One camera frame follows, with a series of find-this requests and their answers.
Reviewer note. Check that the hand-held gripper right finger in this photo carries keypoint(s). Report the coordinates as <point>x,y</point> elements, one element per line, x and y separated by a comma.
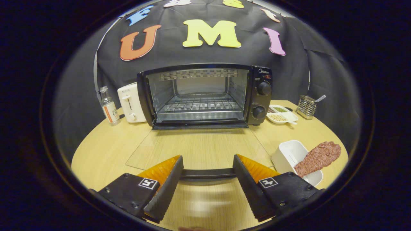
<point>250,189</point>

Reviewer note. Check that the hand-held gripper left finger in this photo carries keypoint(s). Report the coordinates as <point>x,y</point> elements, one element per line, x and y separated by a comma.
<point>167,189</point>

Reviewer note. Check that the brown meat slice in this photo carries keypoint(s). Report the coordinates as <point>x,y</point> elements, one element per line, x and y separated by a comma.
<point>318,157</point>

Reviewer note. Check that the black toaster oven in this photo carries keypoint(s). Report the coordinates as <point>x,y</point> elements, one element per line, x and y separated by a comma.
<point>257,99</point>

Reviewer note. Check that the white toaster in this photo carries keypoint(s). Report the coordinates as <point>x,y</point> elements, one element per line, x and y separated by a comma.
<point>131,102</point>

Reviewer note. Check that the white rectangular dish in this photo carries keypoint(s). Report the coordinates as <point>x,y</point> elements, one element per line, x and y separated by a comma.
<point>289,154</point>

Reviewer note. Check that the white divided snack dish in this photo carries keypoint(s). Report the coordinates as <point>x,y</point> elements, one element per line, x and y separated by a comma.
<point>279,117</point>

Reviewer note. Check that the small glass bottle orange label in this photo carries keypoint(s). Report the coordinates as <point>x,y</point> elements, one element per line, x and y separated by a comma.
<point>110,110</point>

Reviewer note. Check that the metal utensil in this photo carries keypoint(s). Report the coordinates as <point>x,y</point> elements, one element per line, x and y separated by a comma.
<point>320,98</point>

